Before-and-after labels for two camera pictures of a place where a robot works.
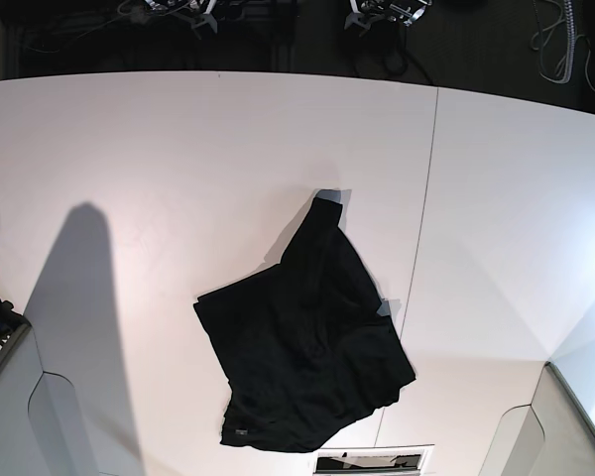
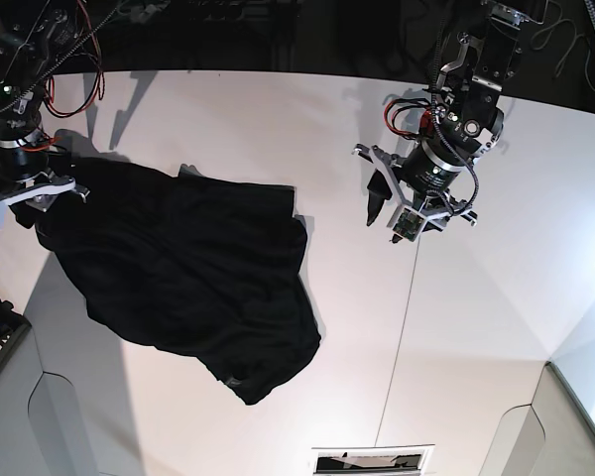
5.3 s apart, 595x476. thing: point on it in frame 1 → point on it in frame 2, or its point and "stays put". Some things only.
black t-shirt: (304, 346) → (187, 265)
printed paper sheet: (373, 460) stays put
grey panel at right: (552, 435) stays put
